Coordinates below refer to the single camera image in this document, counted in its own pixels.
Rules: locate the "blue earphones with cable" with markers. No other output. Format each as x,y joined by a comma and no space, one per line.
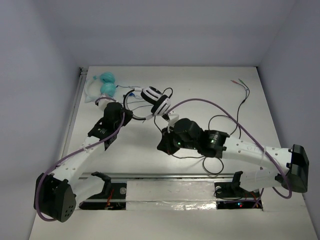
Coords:
134,99

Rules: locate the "aluminium rail front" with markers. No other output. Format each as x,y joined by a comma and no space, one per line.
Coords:
140,176

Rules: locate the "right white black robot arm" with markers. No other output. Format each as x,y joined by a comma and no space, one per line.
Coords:
285,167

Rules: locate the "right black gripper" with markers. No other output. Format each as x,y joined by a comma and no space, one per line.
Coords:
165,144

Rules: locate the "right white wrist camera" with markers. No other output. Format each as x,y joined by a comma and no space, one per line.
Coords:
171,118

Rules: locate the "white foil-covered block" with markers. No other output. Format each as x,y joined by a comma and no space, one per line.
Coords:
172,195

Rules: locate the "aluminium rail left side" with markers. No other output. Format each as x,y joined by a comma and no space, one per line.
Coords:
83,71

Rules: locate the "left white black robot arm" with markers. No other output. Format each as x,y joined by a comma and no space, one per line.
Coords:
59,191

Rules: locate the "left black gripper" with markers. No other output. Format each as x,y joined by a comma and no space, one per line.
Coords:
125,113

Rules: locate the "aluminium rail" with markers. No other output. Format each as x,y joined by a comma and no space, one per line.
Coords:
83,71
140,176

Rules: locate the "teal white headphones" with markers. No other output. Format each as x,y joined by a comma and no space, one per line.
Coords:
107,88

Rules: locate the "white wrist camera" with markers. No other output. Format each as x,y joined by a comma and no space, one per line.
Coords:
102,101
171,118

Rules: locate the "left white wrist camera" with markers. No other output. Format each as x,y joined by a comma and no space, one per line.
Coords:
102,101

